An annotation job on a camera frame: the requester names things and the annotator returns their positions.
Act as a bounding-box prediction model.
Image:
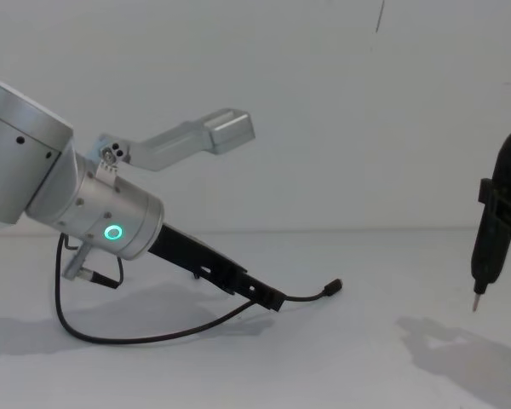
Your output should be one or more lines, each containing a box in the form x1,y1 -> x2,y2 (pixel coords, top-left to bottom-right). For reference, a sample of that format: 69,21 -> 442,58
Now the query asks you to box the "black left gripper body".
146,223 -> 251,299

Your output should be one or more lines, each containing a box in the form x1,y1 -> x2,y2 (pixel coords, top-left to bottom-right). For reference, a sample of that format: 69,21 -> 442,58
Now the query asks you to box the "thin dark gripper cable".
54,233 -> 343,344

